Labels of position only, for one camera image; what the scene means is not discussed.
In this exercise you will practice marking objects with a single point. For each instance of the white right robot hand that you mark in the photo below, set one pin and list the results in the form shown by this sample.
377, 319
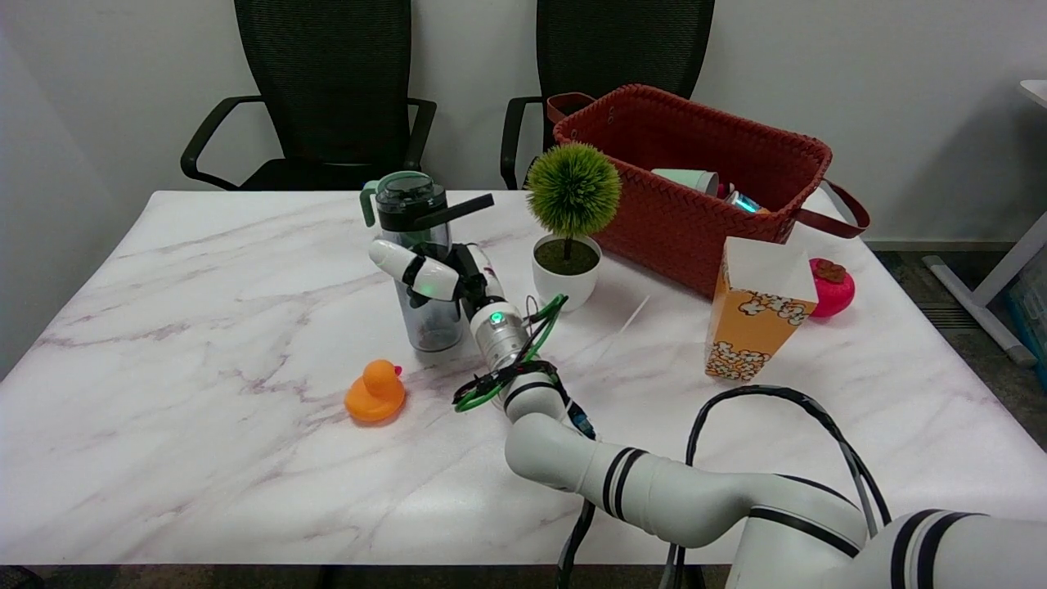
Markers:
429, 278

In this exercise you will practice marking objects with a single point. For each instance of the black lidded clear bottle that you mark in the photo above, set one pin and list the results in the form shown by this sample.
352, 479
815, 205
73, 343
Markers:
413, 209

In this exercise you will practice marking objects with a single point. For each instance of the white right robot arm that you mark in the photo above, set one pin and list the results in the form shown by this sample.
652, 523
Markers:
572, 462

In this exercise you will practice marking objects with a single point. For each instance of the green plastic mug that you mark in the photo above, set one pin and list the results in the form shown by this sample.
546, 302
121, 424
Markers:
366, 204

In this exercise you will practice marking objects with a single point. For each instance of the orange rubber duck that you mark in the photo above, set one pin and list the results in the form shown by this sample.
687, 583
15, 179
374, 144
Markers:
375, 397

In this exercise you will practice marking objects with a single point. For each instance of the green ball plant white pot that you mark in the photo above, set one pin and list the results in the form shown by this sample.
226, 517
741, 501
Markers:
572, 188

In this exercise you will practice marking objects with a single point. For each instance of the black mesh office chair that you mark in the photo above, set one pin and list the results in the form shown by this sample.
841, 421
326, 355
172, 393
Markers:
327, 74
622, 41

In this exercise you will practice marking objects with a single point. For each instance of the red woven basket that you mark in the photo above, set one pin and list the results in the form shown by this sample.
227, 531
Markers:
671, 229

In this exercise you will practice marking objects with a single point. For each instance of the pale green cup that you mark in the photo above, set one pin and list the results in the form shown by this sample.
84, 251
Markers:
683, 179

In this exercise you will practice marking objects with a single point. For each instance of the teal drink can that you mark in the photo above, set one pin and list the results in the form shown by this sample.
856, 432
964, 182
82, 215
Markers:
743, 202

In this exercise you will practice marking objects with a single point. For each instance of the orange popcorn box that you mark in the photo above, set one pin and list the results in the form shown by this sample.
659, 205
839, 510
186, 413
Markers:
748, 327

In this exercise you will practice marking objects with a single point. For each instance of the pink persimmon toy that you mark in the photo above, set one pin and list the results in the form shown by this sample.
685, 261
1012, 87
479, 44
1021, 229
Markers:
834, 294

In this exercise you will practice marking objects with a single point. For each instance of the blue storage bin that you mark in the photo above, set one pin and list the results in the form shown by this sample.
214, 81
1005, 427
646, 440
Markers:
1032, 311

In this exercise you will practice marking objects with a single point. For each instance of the white desk frame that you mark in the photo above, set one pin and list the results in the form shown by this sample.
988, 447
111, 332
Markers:
981, 315

